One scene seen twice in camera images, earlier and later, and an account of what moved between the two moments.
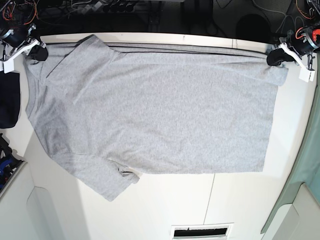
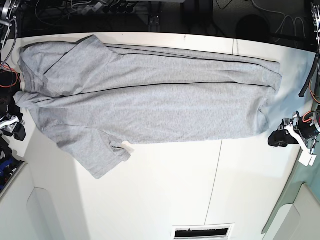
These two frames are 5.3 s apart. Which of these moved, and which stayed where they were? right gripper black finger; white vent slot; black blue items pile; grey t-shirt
Moved: grey t-shirt; right gripper black finger
Stayed: white vent slot; black blue items pile
